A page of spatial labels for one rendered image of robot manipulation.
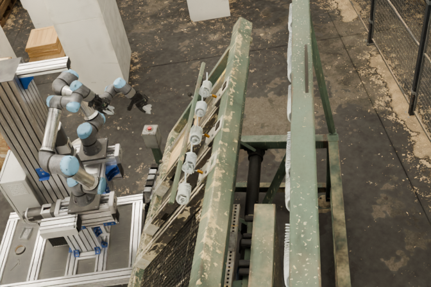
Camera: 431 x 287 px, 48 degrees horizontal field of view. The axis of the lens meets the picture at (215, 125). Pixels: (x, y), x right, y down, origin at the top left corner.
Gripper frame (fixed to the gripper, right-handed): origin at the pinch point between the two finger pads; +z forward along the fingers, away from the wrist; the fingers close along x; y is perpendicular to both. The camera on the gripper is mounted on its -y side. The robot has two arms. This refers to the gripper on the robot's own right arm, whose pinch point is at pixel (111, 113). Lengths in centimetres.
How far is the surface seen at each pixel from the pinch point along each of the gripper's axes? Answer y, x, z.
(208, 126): 66, 2, 25
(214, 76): 31, 58, 48
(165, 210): 39, -50, 41
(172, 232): 63, -66, 29
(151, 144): -43, 15, 76
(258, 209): 135, -53, 6
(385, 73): 51, 213, 282
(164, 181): 14, -26, 54
